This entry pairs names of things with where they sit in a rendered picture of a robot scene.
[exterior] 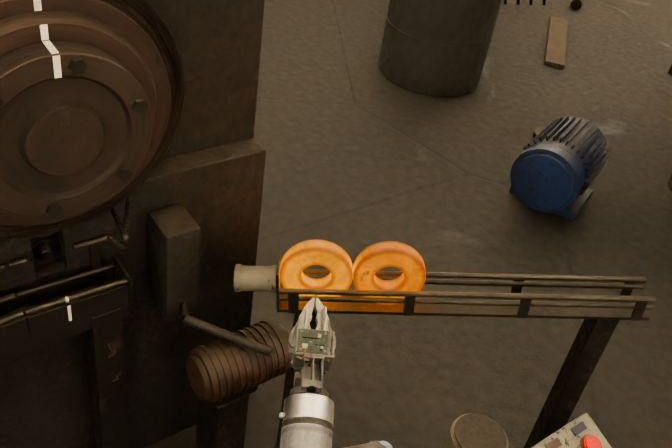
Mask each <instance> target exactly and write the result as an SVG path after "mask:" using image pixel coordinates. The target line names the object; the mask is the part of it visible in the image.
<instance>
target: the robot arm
mask: <svg viewBox="0 0 672 448"><path fill-rule="evenodd" d="M314 307H315V309H314ZM313 311H315V312H316V320H315V321H316V323H317V327H316V329H315V330H314V329H311V327H310V322H311V320H312V312H313ZM334 334H335V331H332V329H331V327H330V321H329V318H328V315H327V307H324V306H323V304H322V303H321V301H320V300H319V299H318V298H314V297H313V298H312V299H311V300H310V301H309V302H308V303H307V304H306V305H305V307H304V309H303V310H302V312H301V314H300V316H299V318H298V321H297V323H296V325H295V326H294V328H293V329H292V331H291V333H290V335H289V341H288V347H289V351H288V355H292V361H291V362H290V365H291V366H292V368H294V372H295V375H294V388H292V389H291V390H290V396H288V397H287V398H286V399H285V400H284V408H283V413H279V418H281V419H283V421H282V427H281V438H280V448H332V433H333V420H334V402H333V401H332V400H331V399H330V398H329V392H328V391H327V390H326V389H324V388H322V383H323V374H326V371H330V368H331V364H332V361H333V359H334V357H335V355H334V351H335V347H336V338H335V335H334ZM345 448H393V447H392V445H391V444H390V443H388V442H386V441H371V442H369V443H366V444H361V445H355V446H350V447H345Z"/></svg>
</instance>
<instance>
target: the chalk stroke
mask: <svg viewBox="0 0 672 448"><path fill-rule="evenodd" d="M33 2H34V11H41V10H42V6H41V0H33ZM40 31H41V40H48V41H42V42H43V43H44V45H45V46H46V47H47V49H48V50H49V51H50V53H51V54H57V53H59V52H58V51H57V50H56V48H55V47H54V46H53V44H52V43H51V42H50V41H49V36H48V26H47V24H44V25H40ZM52 57H53V67H54V77H55V78H61V77H62V72H61V62H60V55H57V56H52Z"/></svg>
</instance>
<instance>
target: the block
mask: <svg viewBox="0 0 672 448"><path fill-rule="evenodd" d="M200 238H201V230H200V227H199V225H198V224H197V223H196V222H195V220H194V219H193V218H192V217H191V215H190V214H189V213H188V212H187V210H186V209H185V208H184V206H183V205H181V204H176V205H172V206H169V207H165V208H161V209H157V210H154V211H151V212H149V214H148V247H149V293H150V297H151V298H152V300H153V301H154V303H155V304H156V306H157V307H158V309H159V310H160V312H161V314H162V315H163V317H164V318H165V320H167V321H171V320H174V319H177V318H179V306H180V304H181V303H183V302H186V303H188V306H189V314H191V313H194V312H195V311H197V310H198V299H199V269H200Z"/></svg>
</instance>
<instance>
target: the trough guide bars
mask: <svg viewBox="0 0 672 448"><path fill-rule="evenodd" d="M303 273H304V274H305V275H329V274H330V271H329V270H317V269H304V270H303ZM402 273H403V272H402V271H377V272H376V274H375V275H376V276H382V277H400V276H401V275H402ZM426 278H468V279H511V280H513V281H495V280H452V279H426V280H425V283H424V284H433V285H476V286H512V288H511V293H470V292H427V291H383V290H339V289H296V288H279V294H288V295H280V296H279V301H288V313H299V301H310V300H311V299H312V298H313V297H314V298H318V299H319V300H320V301H321V302H358V303H402V304H404V308H403V316H413V313H414V305H415V304H446V305H490V306H519V308H518V312H517V318H527V317H528V313H529V309H530V306H535V307H579V308H623V309H633V311H632V314H631V319H630V321H641V318H642V316H643V313H644V310H645V309H654V304H650V303H648V302H657V298H656V297H645V296H601V295H558V294H514V293H521V291H522V287H563V288H606V289H622V290H621V292H620V295H631V293H632V290H633V289H644V284H635V282H640V283H646V281H647V279H646V277H617V276H574V275H531V274H489V273H446V272H426ZM524 280H554V281H597V282H624V283H582V282H539V281H524ZM299 294H309V295H353V296H397V297H405V298H386V297H342V296H299ZM416 297H441V298H485V299H521V300H520V301H518V300H474V299H430V298H416ZM532 300H573V301H617V302H636V303H606V302H562V301H532Z"/></svg>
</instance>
